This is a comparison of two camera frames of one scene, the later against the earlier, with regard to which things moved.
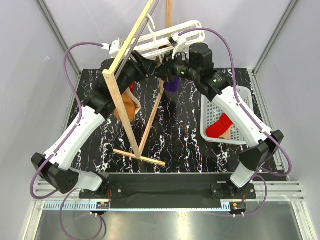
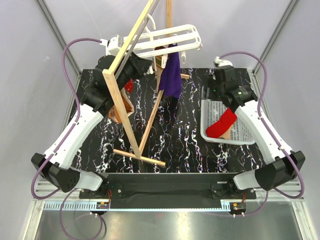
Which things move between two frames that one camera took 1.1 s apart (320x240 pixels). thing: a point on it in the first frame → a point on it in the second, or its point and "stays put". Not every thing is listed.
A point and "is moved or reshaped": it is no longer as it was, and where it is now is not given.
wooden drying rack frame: [140, 153] stays put
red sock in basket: [215, 130] stays put
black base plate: [170, 191] stays put
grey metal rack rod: [155, 4] stays put
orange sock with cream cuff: [131, 104] is moved or reshaped
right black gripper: [167, 65] → [209, 81]
